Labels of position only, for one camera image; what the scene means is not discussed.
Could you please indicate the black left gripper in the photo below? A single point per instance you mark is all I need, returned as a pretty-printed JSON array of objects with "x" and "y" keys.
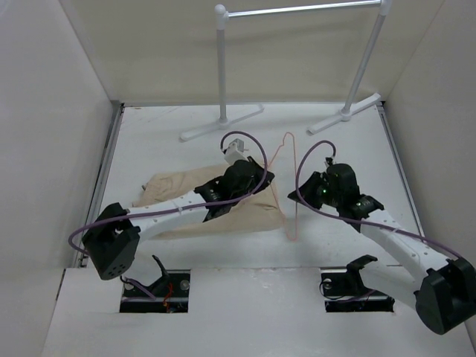
[{"x": 259, "y": 174}]

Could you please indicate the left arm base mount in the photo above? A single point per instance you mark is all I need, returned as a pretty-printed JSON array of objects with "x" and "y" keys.
[{"x": 171, "y": 298}]

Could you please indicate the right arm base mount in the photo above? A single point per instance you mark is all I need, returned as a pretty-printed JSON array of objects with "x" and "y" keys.
[{"x": 342, "y": 293}]

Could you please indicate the beige cargo trousers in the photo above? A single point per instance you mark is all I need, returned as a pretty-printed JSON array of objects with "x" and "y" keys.
[{"x": 257, "y": 213}]

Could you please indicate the aluminium left table rail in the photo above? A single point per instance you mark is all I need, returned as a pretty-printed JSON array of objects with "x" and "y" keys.
[{"x": 105, "y": 162}]

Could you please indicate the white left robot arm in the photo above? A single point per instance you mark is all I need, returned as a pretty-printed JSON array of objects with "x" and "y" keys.
[{"x": 112, "y": 240}]

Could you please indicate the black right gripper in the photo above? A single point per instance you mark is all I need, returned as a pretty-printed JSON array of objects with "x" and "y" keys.
[{"x": 307, "y": 188}]

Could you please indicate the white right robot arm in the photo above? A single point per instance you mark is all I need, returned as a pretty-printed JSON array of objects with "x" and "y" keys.
[{"x": 441, "y": 290}]

